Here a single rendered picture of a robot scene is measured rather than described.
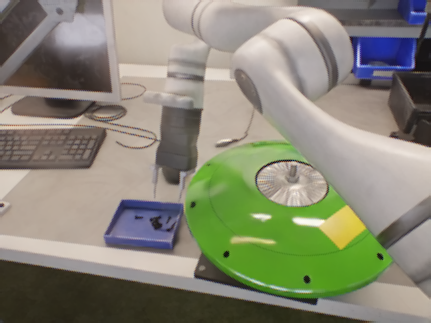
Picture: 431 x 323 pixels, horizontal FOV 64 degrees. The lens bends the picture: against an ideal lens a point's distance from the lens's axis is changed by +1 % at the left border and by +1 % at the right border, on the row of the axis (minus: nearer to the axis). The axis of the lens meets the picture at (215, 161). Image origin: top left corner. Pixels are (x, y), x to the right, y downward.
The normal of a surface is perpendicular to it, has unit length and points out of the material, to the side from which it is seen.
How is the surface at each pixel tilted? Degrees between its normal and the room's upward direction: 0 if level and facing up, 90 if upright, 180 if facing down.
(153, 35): 90
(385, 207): 74
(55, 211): 0
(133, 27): 90
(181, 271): 0
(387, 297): 0
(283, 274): 25
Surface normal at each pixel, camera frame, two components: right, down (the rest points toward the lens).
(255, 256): -0.22, -0.51
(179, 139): -0.33, 0.28
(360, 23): -0.20, 0.59
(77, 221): -0.03, -0.80
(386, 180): -0.58, -0.07
